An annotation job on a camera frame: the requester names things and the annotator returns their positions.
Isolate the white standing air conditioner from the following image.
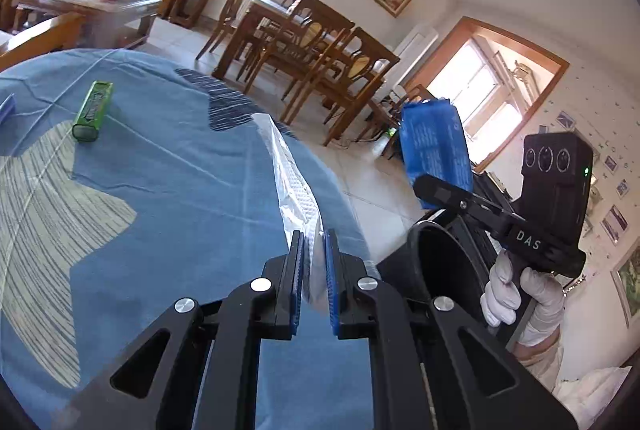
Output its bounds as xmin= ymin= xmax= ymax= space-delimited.
xmin=381 ymin=23 xmax=438 ymax=93

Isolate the wooden dining table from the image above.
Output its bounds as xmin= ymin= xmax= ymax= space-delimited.
xmin=211 ymin=0 xmax=386 ymax=146

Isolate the wooden sofa armrest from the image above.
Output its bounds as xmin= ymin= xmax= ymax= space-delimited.
xmin=0 ymin=13 xmax=85 ymax=72

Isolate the blue tablecloth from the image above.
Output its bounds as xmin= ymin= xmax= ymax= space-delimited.
xmin=0 ymin=47 xmax=377 ymax=430

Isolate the blue packet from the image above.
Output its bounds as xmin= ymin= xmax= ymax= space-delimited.
xmin=399 ymin=100 xmax=473 ymax=210

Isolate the black round trash bin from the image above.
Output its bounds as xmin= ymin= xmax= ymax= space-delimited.
xmin=376 ymin=218 xmax=498 ymax=324

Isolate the wooden dining chair right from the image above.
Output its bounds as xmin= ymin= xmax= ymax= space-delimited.
xmin=280 ymin=26 xmax=400 ymax=146

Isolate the right white gloved hand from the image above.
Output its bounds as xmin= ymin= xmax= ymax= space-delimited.
xmin=480 ymin=250 xmax=565 ymax=349

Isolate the green gum pack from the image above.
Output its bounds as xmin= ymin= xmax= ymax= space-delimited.
xmin=72 ymin=81 xmax=114 ymax=143

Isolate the wooden coffee table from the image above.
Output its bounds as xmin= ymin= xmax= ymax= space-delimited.
xmin=17 ymin=0 xmax=162 ymax=49

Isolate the wooden dining chair left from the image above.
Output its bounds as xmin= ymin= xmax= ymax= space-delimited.
xmin=232 ymin=0 xmax=355 ymax=101

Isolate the clear plastic wrapper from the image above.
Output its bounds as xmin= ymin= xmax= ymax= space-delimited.
xmin=252 ymin=112 xmax=329 ymax=314

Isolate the wooden dining chair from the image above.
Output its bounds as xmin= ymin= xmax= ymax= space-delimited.
xmin=280 ymin=26 xmax=400 ymax=146
xmin=232 ymin=0 xmax=355 ymax=101

